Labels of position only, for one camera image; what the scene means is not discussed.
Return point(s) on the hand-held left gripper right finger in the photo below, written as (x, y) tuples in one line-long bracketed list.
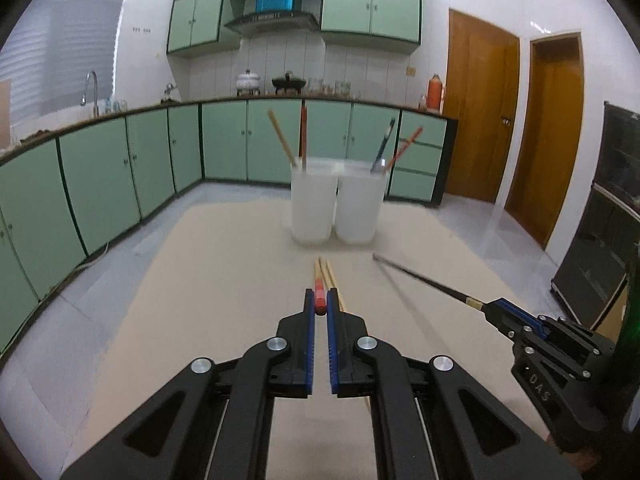
[(332, 345)]

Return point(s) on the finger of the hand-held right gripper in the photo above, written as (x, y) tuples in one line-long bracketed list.
[(520, 316), (522, 341)]

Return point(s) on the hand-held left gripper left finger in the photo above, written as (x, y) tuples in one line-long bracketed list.
[(310, 340)]

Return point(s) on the wooden chopstick with red end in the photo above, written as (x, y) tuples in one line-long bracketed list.
[(282, 137), (334, 285), (303, 135), (319, 292)]

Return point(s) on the black chopstick with gold band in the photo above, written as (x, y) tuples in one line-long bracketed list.
[(425, 277), (385, 142)]

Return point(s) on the white two-compartment utensil holder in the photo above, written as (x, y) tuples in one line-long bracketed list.
[(312, 205)]

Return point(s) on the metal spoon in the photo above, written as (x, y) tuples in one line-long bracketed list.
[(380, 166)]

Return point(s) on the black cabinet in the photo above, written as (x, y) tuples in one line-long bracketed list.
[(605, 240)]

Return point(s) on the plain wooden door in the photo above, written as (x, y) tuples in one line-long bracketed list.
[(550, 150)]

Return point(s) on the orange thermos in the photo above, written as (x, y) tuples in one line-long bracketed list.
[(434, 94)]

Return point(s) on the glass jars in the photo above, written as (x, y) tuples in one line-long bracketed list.
[(340, 88)]

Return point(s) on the black wok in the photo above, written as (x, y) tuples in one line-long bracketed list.
[(288, 81)]

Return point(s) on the white cooking pot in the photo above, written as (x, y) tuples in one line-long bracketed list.
[(248, 81)]

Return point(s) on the green base cabinets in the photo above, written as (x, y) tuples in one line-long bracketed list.
[(100, 175)]

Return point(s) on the bottles beside sink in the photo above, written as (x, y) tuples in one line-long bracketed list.
[(115, 105)]

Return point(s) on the black range hood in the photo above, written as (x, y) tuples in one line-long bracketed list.
[(272, 22)]

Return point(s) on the metal faucet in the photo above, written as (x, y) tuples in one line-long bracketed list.
[(91, 85)]

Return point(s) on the window blind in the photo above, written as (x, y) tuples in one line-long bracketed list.
[(65, 45)]

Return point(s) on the green wall cabinets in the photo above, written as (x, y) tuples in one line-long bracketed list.
[(370, 5)]

